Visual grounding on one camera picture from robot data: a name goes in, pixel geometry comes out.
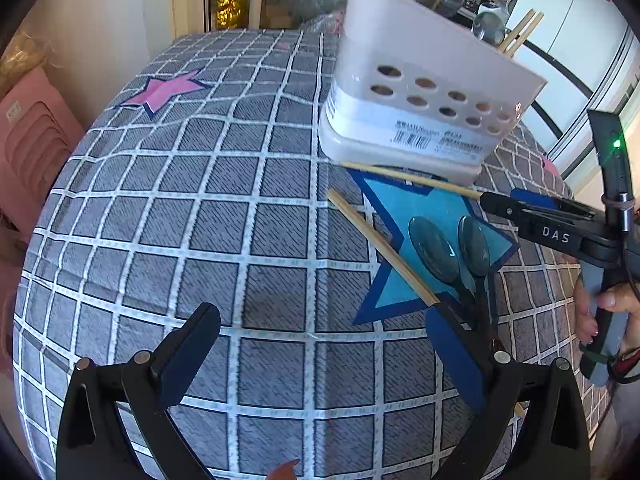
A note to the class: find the stack of pink plastic stools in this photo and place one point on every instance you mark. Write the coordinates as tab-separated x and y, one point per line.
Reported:
30	130

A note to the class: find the person's right hand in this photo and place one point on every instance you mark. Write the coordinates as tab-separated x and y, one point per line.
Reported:
620	297

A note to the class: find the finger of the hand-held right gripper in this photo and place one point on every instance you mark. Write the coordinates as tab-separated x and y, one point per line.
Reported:
537	196
505	206

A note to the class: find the white refrigerator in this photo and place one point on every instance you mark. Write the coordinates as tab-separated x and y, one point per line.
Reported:
565	10

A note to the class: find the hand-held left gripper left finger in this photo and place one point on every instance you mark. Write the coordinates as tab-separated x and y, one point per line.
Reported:
187	355

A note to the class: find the white rice cooker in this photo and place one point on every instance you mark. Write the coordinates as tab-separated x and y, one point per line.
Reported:
490	8

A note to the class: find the white plastic utensil holder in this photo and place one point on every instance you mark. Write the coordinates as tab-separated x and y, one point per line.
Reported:
430	50

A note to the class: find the bag of puffed snack balls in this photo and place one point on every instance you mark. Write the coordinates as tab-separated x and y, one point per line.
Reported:
20	55

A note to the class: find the clear plastic bag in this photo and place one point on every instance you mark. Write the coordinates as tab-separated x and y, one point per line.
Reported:
325	22

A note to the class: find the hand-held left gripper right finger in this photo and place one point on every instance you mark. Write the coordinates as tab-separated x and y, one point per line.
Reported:
457	355

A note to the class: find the person's left hand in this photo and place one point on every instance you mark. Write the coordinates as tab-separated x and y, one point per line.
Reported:
285	470

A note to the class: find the grey checked tablecloth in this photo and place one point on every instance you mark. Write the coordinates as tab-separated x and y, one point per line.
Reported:
200	210

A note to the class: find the gold foil bag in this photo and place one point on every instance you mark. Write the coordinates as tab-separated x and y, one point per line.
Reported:
230	7

